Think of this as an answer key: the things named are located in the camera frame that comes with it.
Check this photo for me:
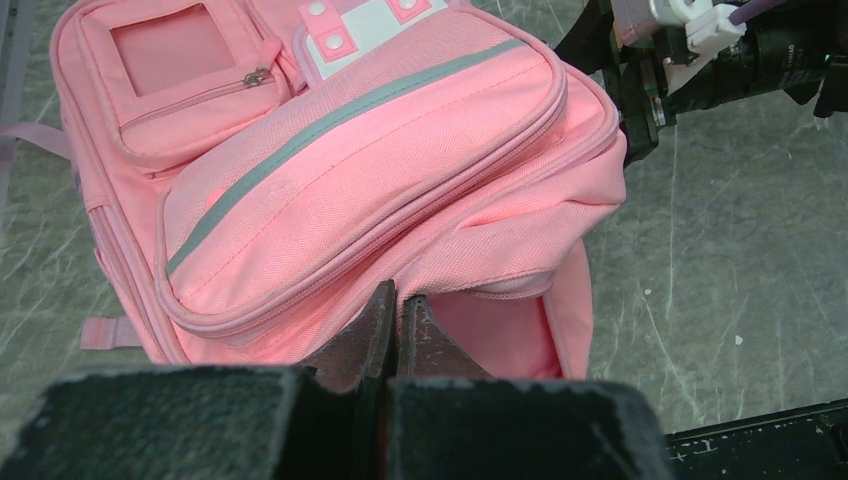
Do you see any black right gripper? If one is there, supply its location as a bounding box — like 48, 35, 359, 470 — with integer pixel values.
554, 0, 677, 167

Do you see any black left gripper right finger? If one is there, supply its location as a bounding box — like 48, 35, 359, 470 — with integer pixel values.
396, 296, 491, 379

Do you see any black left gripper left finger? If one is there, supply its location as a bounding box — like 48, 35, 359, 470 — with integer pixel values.
298, 280, 397, 393

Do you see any pink student backpack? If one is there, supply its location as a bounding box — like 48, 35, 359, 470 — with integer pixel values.
2, 1, 626, 378

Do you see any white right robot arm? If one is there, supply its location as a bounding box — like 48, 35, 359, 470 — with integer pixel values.
554, 0, 847, 165

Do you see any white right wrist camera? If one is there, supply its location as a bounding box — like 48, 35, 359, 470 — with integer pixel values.
611, 0, 746, 95

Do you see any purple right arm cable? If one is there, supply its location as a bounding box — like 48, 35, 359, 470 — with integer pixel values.
725, 0, 790, 24

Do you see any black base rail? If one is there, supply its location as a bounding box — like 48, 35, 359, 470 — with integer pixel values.
666, 399, 847, 479

